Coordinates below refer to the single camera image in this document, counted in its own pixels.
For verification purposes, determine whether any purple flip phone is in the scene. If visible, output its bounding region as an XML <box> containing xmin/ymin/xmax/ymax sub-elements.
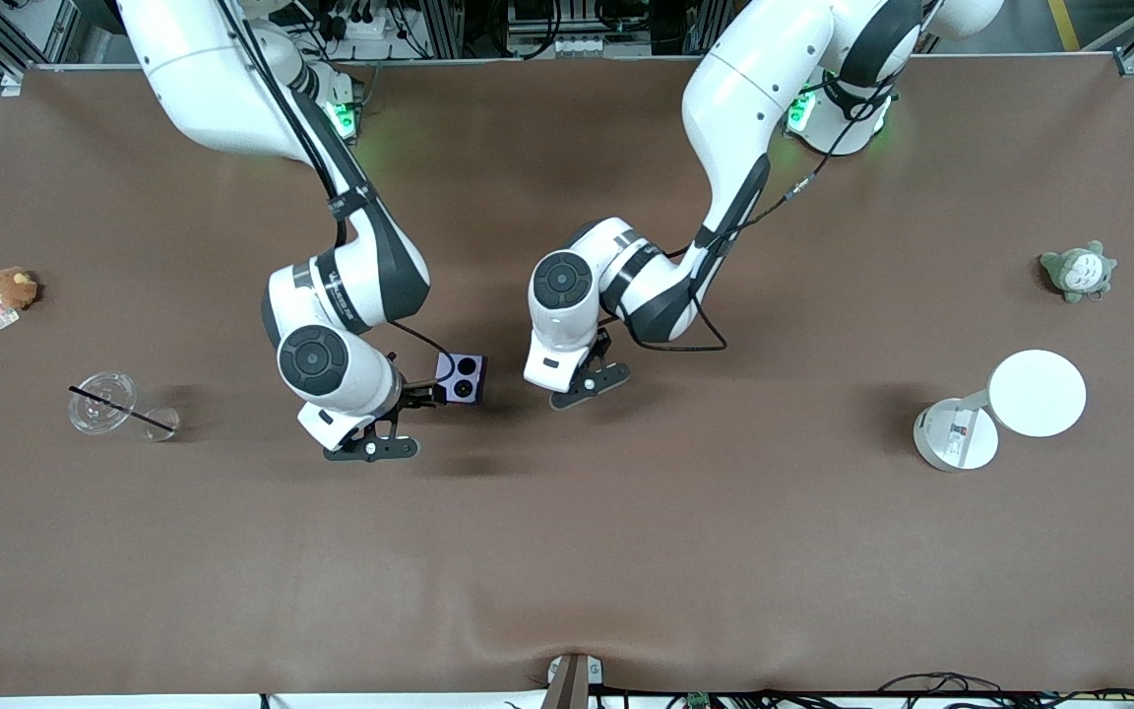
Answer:
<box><xmin>434</xmin><ymin>353</ymin><xmax>488</xmax><ymax>405</ymax></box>

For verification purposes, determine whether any black drinking straw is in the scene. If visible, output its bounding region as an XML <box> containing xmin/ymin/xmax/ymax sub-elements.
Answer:
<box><xmin>68</xmin><ymin>385</ymin><xmax>177</xmax><ymax>433</ymax></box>

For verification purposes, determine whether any clear plastic cup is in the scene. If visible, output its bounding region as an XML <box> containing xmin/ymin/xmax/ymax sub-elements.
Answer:
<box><xmin>68</xmin><ymin>370</ymin><xmax>180</xmax><ymax>443</ymax></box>

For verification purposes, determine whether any white power strip with plugs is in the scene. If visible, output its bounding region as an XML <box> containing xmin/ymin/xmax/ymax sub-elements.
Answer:
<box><xmin>326</xmin><ymin>8</ymin><xmax>388</xmax><ymax>42</ymax></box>

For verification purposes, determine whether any brown plush toy with tag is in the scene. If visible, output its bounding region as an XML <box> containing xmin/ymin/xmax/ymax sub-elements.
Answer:
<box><xmin>0</xmin><ymin>267</ymin><xmax>40</xmax><ymax>331</ymax></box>

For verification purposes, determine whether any white desk lamp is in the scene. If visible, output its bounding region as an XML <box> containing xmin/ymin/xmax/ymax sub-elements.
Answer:
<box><xmin>913</xmin><ymin>349</ymin><xmax>1088</xmax><ymax>473</ymax></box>

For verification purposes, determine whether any grey totoro plush toy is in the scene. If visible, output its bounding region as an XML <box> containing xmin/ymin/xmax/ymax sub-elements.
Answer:
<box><xmin>1039</xmin><ymin>240</ymin><xmax>1117</xmax><ymax>304</ymax></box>

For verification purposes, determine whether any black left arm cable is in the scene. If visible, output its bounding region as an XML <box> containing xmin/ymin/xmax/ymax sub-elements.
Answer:
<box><xmin>604</xmin><ymin>74</ymin><xmax>901</xmax><ymax>354</ymax></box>

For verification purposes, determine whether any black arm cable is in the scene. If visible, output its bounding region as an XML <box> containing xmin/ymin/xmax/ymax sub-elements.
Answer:
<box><xmin>216</xmin><ymin>0</ymin><xmax>458</xmax><ymax>383</ymax></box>
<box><xmin>604</xmin><ymin>74</ymin><xmax>901</xmax><ymax>354</ymax></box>

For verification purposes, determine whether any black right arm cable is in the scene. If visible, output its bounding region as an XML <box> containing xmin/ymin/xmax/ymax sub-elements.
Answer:
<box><xmin>216</xmin><ymin>0</ymin><xmax>458</xmax><ymax>383</ymax></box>

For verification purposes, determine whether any camera mount post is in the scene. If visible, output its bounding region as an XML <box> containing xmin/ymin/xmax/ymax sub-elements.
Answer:
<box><xmin>545</xmin><ymin>652</ymin><xmax>605</xmax><ymax>709</ymax></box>

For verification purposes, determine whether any black cable bundle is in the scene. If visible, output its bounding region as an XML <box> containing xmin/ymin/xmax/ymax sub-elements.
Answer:
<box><xmin>606</xmin><ymin>673</ymin><xmax>1134</xmax><ymax>709</ymax></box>

